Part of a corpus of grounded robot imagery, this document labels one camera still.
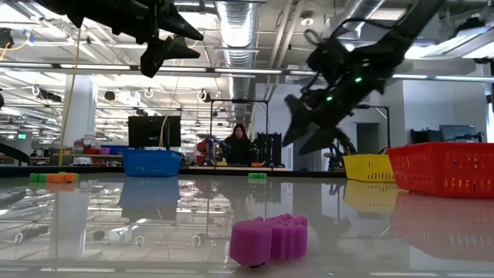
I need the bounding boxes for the black monitor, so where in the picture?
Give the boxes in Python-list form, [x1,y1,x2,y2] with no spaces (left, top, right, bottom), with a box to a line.
[127,115,182,151]

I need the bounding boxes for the dark computer monitor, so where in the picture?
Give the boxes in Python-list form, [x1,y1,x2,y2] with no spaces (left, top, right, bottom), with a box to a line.
[439,124,478,144]
[409,129,441,145]

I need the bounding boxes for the long white light bar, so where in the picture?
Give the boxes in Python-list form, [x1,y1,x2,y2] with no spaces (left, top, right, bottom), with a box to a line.
[0,61,494,83]

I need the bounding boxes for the wooden background desk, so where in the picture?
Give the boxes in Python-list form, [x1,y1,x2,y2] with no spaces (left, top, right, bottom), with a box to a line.
[188,165,293,172]

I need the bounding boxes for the wooden shelf board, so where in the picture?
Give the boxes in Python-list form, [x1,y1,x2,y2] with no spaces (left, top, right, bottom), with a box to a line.
[57,153,124,158]

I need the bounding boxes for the grey door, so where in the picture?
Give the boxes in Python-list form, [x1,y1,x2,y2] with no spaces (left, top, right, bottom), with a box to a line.
[293,120,323,172]
[356,122,381,154]

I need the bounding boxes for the red plastic object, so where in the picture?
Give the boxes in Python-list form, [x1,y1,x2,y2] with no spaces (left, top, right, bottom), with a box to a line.
[195,138,211,166]

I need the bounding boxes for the orange Halloween toy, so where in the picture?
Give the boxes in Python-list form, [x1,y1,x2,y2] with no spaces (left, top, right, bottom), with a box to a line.
[47,172,78,184]

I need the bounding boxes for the black metal frame stand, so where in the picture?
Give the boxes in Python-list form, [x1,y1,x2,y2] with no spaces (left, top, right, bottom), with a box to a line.
[336,103,391,155]
[208,98,270,168]

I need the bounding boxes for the black ceiling box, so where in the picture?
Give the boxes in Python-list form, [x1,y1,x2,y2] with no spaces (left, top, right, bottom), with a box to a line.
[0,27,15,49]

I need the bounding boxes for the purple Halloween toy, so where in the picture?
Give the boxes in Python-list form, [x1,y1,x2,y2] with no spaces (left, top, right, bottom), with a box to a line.
[228,213,309,268]

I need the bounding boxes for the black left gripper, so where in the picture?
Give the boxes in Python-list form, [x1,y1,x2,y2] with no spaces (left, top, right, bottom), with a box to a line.
[66,0,205,79]

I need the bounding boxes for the blue plastic basket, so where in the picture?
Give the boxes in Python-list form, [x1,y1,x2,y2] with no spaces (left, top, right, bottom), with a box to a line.
[122,149,183,178]

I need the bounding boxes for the black slotted rack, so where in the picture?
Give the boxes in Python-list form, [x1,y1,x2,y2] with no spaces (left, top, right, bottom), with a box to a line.
[257,131,283,168]

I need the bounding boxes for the person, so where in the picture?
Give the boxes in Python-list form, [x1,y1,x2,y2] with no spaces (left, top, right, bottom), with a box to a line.
[223,123,255,166]

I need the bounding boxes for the red plastic basket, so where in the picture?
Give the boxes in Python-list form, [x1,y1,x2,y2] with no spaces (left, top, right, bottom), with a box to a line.
[387,141,494,200]

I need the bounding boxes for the yellow plastic basket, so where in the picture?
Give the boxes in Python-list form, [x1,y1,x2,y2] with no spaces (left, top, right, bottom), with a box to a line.
[342,154,397,184]

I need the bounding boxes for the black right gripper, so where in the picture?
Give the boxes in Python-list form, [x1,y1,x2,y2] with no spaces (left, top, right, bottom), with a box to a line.
[281,36,399,157]

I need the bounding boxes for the ribbed silver ventilation duct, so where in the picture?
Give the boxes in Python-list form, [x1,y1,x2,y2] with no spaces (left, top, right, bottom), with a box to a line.
[215,0,259,121]

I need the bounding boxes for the white square column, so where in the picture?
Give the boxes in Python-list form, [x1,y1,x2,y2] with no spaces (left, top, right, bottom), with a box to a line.
[63,75,97,155]

